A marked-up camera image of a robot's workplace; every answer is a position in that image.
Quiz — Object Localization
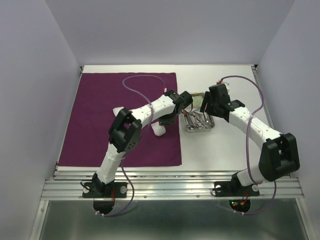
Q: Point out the white gauze pad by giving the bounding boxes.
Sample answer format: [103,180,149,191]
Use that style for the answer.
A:
[112,106,124,117]
[151,121,166,137]

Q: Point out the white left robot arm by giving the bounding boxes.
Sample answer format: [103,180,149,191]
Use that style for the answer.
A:
[89,90,193,198]

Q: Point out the stainless steel tray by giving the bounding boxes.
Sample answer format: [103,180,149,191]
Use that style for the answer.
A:
[182,92,215,134]

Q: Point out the aluminium right side rail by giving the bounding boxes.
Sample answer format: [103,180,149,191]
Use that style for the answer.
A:
[251,65,275,129]

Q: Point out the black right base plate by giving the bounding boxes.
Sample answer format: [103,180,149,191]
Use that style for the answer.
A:
[210,179,260,214]

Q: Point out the green gauze bag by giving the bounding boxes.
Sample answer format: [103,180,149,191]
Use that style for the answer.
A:
[192,95,204,109]

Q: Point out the purple cloth mat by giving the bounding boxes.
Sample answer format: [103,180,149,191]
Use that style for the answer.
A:
[58,73,182,168]

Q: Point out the aluminium front rail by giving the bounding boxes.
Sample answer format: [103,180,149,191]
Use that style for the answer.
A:
[41,171,304,201]

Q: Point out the steel forceps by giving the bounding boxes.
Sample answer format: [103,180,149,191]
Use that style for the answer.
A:
[184,114,195,131]
[203,114,212,129]

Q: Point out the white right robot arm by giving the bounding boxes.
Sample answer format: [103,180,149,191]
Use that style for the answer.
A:
[200,83,300,196]

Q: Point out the aluminium rail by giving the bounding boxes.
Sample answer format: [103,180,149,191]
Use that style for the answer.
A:
[41,171,304,201]
[251,65,275,129]

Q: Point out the curved forceps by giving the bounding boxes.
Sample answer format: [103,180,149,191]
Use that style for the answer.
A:
[191,112,204,129]

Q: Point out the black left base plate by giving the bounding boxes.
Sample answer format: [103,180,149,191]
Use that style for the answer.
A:
[80,181,128,217]

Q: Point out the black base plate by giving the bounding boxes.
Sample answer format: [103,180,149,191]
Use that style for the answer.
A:
[210,179,260,214]
[80,181,128,217]

